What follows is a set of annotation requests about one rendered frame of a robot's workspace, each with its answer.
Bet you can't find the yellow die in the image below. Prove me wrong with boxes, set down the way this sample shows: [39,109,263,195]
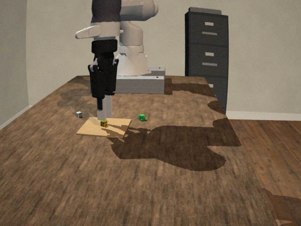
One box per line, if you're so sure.
[100,121,107,127]

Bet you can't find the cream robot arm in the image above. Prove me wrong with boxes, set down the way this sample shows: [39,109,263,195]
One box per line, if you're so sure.
[75,0,158,76]

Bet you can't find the tan square mat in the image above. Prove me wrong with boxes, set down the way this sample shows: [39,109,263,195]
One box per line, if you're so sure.
[76,117,132,138]

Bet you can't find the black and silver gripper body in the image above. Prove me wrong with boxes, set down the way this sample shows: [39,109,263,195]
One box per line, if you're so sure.
[92,39,118,71]

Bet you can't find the green die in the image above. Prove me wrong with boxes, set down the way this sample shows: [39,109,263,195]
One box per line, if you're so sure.
[139,114,145,121]

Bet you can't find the grey die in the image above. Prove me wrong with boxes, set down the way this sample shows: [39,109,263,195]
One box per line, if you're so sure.
[76,112,82,118]

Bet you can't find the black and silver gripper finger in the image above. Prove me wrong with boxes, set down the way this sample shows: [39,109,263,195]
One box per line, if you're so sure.
[105,58,119,117]
[88,58,109,121]

